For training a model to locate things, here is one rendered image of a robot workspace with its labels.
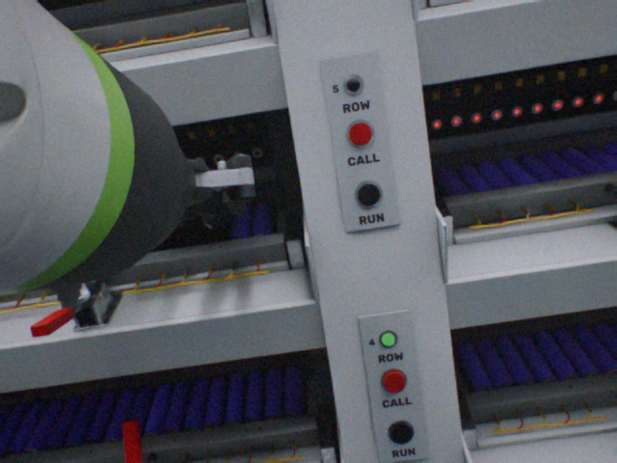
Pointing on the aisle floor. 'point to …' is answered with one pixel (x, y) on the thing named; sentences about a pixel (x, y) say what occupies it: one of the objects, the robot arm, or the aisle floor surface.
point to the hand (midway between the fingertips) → (202, 208)
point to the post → (445, 394)
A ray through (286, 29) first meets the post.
